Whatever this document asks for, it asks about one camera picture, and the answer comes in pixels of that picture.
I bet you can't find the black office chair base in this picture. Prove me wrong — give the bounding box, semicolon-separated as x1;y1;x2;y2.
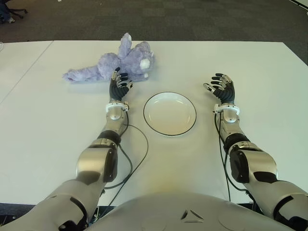
4;0;28;19

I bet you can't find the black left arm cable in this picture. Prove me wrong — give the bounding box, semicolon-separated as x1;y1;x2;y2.
96;108;149;217

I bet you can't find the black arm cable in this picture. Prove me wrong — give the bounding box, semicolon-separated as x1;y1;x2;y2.
213;110;241;203
96;108;149;217

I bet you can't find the white plate black rim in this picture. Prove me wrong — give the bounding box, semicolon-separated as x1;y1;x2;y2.
143;91;197;138

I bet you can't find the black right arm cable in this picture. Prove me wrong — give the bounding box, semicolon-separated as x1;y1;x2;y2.
213;110;241;203

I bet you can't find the silver robot torso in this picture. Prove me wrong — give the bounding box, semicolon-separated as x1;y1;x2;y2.
84;192;293;231

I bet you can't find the white baseboard strip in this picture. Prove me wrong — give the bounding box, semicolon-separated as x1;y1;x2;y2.
290;0;308;10

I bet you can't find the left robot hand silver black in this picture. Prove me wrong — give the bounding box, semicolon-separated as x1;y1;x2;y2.
109;67;134;103

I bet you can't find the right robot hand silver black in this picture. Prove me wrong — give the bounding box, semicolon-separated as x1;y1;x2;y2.
203;73;235;106

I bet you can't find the purple plush bunny doll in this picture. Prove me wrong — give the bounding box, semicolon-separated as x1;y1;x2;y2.
62;33;156;84

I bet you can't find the person's leg with sneaker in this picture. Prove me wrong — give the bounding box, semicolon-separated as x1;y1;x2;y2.
0;0;15;24

